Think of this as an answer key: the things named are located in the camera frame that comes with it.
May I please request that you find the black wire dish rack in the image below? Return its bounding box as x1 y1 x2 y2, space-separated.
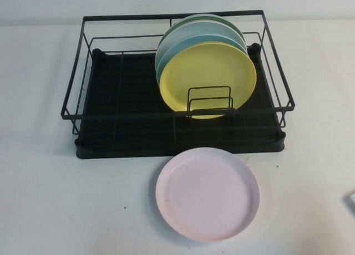
59 8 296 137

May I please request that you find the white round plate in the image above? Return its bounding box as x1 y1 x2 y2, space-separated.
154 19 246 73

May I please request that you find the pink round plate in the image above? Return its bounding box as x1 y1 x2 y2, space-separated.
155 146 260 243

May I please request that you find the light blue round plate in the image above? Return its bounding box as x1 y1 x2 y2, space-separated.
156 33 248 86

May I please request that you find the yellow round plate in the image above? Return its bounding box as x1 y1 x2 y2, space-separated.
159 41 257 121

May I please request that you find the green round plate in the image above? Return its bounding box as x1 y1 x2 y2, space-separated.
160 13 246 45

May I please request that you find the black plastic drip tray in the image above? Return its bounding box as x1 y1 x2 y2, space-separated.
74 43 286 160

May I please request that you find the white box with QR codes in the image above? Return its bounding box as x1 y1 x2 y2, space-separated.
343 192 355 211

